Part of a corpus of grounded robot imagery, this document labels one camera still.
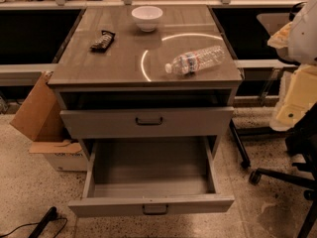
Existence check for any black office chair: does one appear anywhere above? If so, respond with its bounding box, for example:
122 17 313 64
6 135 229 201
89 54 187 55
249 102 317 238

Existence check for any closed grey upper drawer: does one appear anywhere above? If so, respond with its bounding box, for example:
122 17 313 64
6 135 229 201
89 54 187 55
60 107 233 139

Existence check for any black device with cable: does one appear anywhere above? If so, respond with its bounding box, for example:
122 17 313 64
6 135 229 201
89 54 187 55
0 206 68 238

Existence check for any white ceramic bowl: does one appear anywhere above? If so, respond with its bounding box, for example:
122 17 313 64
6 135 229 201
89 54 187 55
132 6 163 32

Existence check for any clear plastic water bottle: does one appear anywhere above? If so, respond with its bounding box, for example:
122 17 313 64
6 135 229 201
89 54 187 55
164 46 225 75

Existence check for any grey drawer cabinet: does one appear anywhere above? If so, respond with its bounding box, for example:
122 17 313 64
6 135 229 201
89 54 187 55
48 4 244 218

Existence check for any white cardboard box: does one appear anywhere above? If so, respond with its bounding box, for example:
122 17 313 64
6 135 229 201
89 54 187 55
29 140 87 172

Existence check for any open grey middle drawer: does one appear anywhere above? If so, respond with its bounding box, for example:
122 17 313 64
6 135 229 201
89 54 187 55
68 137 234 217

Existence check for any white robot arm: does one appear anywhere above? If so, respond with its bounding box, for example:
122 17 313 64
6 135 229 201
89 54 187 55
267 0 317 131

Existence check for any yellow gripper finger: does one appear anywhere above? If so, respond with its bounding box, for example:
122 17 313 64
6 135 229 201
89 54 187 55
269 64 317 131
267 22 292 49

